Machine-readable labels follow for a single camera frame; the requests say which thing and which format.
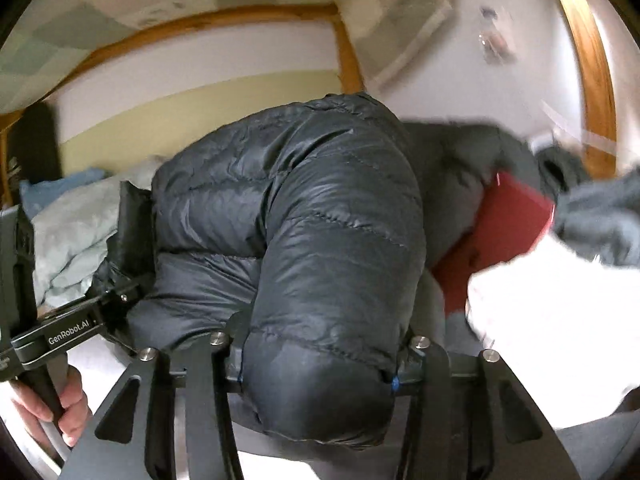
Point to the black printed bag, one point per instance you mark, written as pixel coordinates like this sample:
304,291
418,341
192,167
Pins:
40,145

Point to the blue pillow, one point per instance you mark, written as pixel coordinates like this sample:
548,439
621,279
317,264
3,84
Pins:
50,190

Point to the black garment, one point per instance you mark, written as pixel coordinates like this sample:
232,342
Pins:
565,170

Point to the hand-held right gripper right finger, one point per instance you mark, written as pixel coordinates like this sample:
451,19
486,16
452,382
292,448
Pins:
407,370

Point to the cream blanket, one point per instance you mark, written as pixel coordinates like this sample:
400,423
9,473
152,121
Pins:
550,310

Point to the person's left hand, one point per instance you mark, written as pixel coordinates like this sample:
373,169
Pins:
75,410

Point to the grey garment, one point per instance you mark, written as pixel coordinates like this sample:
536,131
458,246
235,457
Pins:
600,220

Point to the small wall ornament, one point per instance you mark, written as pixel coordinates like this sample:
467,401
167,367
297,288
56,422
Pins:
495,35

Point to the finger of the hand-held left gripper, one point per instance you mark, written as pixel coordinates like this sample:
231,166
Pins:
135,220

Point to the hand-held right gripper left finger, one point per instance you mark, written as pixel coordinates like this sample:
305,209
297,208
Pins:
235,355

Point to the dark puffer jacket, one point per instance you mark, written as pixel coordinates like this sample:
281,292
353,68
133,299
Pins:
310,220

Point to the red cloth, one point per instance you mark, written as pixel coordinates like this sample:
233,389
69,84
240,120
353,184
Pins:
500,230

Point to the translucent plastic sheet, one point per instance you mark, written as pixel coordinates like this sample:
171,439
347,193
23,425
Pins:
400,20

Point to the light grey-blue duvet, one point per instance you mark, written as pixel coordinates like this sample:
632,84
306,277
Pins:
70,235

